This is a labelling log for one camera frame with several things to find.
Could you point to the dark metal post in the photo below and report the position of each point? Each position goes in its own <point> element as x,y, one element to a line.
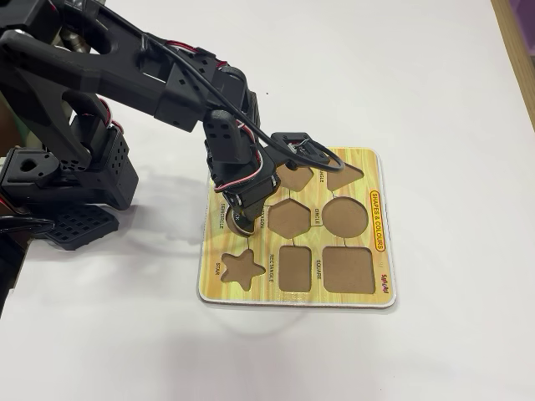
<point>75,42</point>

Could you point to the black table clamp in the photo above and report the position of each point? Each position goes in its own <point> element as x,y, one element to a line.
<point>25,225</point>

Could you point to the black grid base mount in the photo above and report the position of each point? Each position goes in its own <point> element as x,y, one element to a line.
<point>79,227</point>

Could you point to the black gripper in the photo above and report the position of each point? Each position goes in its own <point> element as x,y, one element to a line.
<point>247,196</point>

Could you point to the wooden shape puzzle board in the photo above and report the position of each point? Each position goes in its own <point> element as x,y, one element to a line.
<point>301,250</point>

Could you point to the wooden edge strip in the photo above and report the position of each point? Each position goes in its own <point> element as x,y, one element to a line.
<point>514,54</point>

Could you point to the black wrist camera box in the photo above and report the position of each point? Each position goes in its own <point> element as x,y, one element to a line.
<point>291,143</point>

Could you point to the black semicircle piece yellow pin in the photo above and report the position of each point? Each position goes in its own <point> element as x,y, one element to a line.
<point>241,228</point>

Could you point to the purple box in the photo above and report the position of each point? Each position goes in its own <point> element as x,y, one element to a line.
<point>527,21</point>

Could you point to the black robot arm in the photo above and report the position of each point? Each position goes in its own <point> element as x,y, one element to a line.
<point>104,75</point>

